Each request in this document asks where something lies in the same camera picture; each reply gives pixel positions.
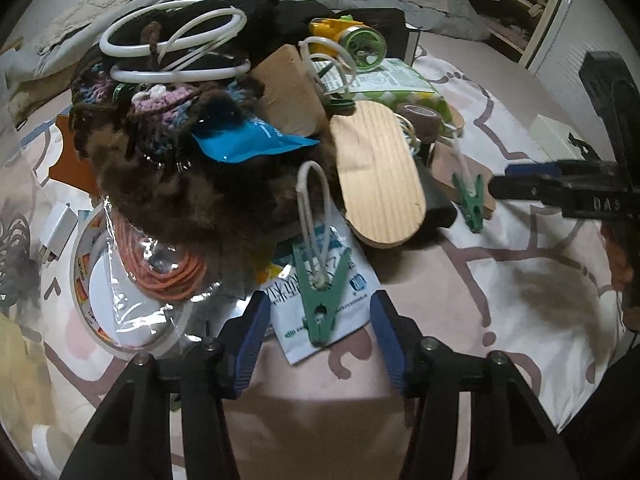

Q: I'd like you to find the brown bandage roll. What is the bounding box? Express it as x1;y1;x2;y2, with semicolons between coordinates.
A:
397;103;444;143

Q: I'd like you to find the person right hand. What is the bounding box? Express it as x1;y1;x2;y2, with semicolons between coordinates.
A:
601;224;639;332

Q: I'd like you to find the white box with glasses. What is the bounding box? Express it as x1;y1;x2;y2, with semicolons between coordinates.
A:
528;115;600;160

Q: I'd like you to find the orange rubber bands bag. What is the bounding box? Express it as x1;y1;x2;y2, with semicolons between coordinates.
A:
69;204;227;356

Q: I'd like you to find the wooden oval block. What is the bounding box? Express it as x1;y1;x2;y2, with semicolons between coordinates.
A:
330;101;426;248

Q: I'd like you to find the green patterned tissue pack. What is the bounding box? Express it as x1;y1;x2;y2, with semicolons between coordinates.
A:
321;58;452;122

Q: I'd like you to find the black hair claw clip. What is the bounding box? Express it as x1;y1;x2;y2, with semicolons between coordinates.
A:
1;214;40;315

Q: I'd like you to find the black box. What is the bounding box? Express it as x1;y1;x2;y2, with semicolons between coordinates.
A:
345;8;420;65

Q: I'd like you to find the white sachet packet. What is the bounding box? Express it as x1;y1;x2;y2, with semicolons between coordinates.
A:
260;212;380;365

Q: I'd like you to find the white usb charger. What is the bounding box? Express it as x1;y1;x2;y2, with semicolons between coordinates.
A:
39;203;78;266

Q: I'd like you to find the green clothespin with loop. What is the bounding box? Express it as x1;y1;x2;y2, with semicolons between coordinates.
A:
292;160;352;348

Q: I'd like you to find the brown fur piece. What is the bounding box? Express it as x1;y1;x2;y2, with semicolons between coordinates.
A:
70;105;336;266

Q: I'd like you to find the orange leather piece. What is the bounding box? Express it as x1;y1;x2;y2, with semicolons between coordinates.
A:
49;114;101;198

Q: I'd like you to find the grey blue duvet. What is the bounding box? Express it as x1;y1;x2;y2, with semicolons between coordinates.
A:
1;0;488;88

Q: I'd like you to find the blue foil packet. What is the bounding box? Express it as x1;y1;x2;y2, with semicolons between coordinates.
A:
192;118;319;164

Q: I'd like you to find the crocheted blue purple piece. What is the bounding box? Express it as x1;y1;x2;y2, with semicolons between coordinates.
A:
70;58;265;162

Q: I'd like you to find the black clothing pile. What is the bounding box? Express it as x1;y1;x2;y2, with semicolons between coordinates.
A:
110;0;335;65

